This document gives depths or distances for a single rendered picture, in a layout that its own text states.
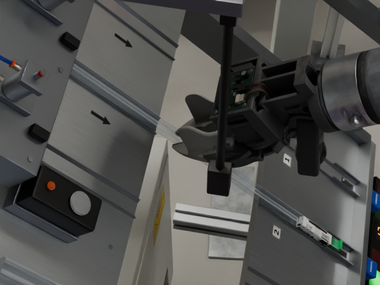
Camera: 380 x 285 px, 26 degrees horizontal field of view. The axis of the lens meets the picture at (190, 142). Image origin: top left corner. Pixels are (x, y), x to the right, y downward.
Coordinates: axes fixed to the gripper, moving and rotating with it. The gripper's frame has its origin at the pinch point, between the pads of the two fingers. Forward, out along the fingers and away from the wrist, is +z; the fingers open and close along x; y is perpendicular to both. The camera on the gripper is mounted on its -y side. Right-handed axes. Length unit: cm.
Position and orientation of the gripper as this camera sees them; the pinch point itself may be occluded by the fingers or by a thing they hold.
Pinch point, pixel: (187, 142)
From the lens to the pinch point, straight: 97.1
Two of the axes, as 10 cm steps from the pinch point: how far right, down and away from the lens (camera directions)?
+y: -5.6, -5.3, -6.4
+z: -8.1, 1.8, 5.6
